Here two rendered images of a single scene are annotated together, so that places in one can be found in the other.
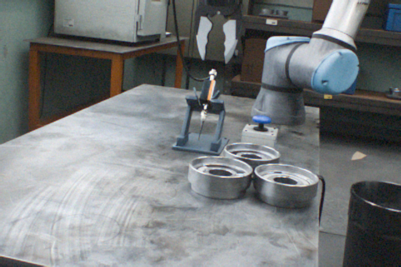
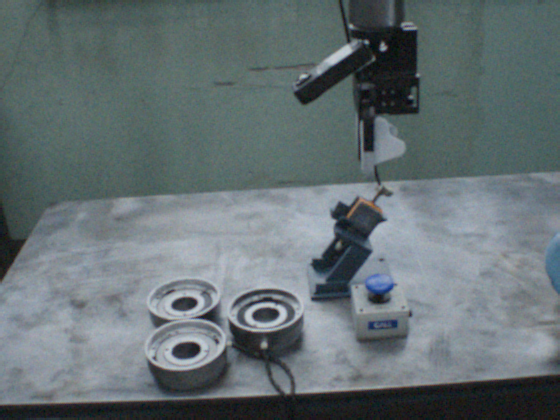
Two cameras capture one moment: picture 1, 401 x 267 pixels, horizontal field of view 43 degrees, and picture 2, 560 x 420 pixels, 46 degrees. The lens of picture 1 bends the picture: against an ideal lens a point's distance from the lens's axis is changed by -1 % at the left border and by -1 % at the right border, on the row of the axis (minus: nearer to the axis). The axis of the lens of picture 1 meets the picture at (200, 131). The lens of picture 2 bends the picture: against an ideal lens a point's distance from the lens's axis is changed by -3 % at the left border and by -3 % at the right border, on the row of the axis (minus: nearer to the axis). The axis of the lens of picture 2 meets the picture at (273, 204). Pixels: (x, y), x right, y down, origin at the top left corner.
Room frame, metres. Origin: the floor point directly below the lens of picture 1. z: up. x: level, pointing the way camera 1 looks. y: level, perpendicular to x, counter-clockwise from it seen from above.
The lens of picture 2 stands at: (0.79, -0.87, 1.38)
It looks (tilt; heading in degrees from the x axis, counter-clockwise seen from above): 26 degrees down; 80
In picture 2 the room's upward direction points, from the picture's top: 4 degrees counter-clockwise
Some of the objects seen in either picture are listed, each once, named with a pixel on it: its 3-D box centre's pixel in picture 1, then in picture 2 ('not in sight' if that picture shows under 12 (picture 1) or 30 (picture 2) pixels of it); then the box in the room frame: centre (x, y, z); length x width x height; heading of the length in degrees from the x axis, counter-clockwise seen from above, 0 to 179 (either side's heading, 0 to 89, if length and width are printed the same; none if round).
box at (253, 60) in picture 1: (265, 59); not in sight; (4.50, -0.51, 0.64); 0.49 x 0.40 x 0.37; 84
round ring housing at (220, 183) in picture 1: (219, 177); (185, 308); (0.80, -0.04, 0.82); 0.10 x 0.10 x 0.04
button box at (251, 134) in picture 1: (259, 138); (383, 309); (1.07, -0.13, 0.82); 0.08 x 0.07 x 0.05; 169
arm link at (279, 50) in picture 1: (287, 59); not in sight; (1.39, -0.22, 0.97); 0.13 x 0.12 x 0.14; 35
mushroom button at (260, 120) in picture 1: (260, 127); (379, 294); (1.06, -0.13, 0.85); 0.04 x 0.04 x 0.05
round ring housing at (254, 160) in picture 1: (250, 161); (266, 319); (0.91, -0.10, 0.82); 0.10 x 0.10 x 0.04
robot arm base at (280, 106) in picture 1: (280, 101); not in sight; (1.40, -0.21, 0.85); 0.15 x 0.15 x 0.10
